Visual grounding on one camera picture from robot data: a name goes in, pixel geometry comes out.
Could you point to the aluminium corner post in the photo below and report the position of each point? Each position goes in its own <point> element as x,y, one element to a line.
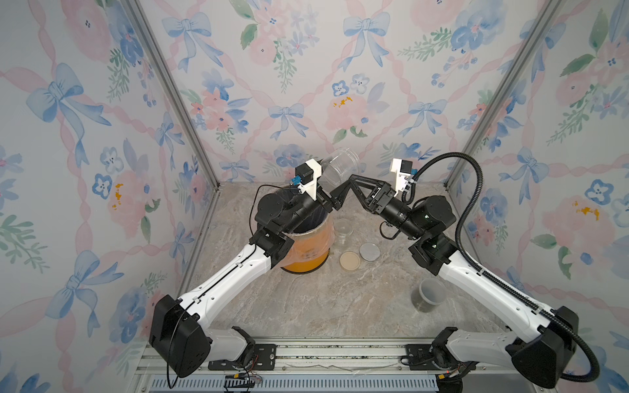
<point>496,39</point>
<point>147,38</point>

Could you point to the beige jar lid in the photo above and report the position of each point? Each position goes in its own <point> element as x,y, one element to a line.
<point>350,261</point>

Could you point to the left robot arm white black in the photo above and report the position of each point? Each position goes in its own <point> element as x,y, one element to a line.
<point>181,330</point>

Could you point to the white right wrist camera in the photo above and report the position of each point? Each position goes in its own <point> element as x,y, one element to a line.
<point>403,171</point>

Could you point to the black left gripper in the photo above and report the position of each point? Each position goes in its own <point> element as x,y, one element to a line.
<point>332,199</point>

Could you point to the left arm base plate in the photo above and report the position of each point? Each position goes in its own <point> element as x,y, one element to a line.
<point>260,357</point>

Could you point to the left aluminium corner post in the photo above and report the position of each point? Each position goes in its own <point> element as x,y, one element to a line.
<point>147,38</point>

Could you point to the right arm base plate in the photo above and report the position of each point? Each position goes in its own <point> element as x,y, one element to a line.
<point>424,357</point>

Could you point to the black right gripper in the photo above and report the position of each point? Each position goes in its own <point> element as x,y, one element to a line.
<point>382,200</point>

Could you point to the glass jar with tea leaves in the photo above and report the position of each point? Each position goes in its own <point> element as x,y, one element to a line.
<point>343,230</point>

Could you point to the grey metal jar lid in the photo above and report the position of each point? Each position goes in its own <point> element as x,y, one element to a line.
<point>369,252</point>

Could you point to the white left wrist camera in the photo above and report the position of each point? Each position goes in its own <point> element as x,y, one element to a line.
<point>306,178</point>

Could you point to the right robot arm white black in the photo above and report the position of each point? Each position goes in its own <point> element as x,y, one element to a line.
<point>538,344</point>

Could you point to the aluminium frame rail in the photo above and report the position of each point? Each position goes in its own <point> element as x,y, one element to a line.
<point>328,365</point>

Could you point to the right aluminium corner post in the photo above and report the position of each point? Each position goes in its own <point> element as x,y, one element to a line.
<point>496,39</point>

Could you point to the orange trash bin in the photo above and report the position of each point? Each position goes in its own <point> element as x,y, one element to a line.
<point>309,245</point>

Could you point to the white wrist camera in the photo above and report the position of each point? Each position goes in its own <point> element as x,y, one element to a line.
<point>403,171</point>
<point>306,178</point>

